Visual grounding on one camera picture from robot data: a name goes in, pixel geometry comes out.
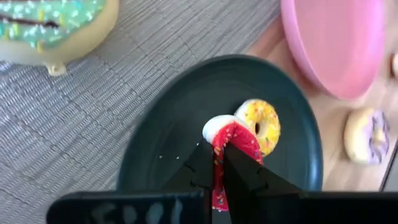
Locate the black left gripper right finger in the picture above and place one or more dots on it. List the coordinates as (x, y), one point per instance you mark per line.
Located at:
(267, 205)

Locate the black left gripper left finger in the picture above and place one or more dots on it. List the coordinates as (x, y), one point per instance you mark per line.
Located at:
(186, 205)

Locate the small red frosted donut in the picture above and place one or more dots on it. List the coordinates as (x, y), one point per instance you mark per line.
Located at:
(236, 137)

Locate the small yellow frosted donut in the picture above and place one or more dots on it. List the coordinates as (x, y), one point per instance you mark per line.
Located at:
(264, 121)

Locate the large lavender chocolate-drizzle donut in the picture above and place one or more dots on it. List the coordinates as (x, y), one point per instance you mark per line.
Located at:
(363, 137)

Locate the small white frosted donut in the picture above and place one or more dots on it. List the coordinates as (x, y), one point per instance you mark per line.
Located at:
(395, 64)

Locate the large green sprinkled donut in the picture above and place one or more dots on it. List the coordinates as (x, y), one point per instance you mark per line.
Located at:
(62, 25)

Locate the dark green round plate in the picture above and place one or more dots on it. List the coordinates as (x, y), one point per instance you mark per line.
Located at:
(186, 109)

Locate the grey woven placemat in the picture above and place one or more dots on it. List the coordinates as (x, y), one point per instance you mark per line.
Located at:
(93, 124)

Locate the pink round plate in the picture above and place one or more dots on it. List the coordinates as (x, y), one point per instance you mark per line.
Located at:
(335, 46)

